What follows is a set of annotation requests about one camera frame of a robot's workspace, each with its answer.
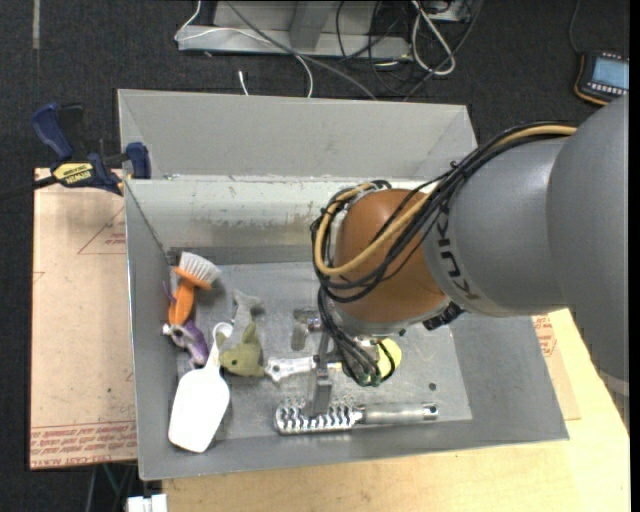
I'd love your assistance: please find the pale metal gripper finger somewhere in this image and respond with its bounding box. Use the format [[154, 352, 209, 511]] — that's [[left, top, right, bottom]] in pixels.
[[291, 308, 322, 351], [309, 367, 333, 417]]

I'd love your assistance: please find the white metal wrench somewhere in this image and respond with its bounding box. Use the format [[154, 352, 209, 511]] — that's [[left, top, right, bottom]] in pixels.
[[264, 355, 319, 384]]

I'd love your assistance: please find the grey toy shark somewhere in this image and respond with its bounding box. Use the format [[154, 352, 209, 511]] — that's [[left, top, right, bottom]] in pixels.
[[227, 288, 266, 351]]

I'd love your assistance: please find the yellow-green plush toy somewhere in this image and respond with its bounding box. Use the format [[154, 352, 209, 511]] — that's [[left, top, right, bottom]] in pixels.
[[218, 322, 266, 379]]

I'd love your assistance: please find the yellow ball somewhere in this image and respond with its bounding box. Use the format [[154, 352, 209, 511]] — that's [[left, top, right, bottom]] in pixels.
[[375, 338, 403, 381]]

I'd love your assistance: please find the purple toy animal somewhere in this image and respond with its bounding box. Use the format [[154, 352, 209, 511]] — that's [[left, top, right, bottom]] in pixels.
[[160, 319, 210, 369]]

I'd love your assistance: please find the white plastic scoop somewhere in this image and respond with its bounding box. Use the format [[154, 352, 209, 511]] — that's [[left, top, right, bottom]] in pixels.
[[167, 322, 235, 454]]

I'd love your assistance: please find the orange brush with white bristles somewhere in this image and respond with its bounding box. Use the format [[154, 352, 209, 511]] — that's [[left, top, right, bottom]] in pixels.
[[167, 251, 223, 326]]

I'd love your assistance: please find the grey metal bin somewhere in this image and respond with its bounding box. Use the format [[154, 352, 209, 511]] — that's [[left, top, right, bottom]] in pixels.
[[117, 88, 571, 482]]

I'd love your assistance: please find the brown cardboard board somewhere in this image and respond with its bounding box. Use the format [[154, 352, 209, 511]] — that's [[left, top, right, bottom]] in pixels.
[[29, 167, 582, 471]]

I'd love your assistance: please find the black cylinder on white bracket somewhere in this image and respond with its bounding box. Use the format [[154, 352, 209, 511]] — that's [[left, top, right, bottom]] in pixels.
[[422, 301, 465, 331]]

